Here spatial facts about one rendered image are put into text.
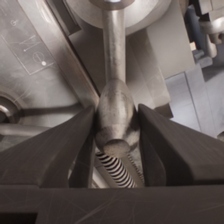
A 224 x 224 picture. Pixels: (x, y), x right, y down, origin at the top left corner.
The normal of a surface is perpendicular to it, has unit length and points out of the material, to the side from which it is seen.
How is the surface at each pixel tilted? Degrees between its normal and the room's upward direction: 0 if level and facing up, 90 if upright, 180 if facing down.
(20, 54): 90
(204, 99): 62
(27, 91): 90
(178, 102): 90
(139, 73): 90
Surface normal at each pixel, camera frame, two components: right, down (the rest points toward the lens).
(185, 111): -0.01, 0.56
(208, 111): 0.43, 0.33
